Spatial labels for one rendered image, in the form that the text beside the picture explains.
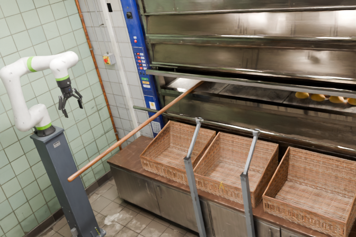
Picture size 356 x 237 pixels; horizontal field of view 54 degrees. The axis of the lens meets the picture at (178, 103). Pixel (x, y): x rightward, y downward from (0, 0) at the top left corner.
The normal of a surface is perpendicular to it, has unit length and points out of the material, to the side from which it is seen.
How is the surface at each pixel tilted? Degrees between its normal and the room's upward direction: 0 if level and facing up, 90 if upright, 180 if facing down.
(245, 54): 70
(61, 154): 90
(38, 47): 90
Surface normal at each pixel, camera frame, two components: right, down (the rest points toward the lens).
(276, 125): -0.63, 0.11
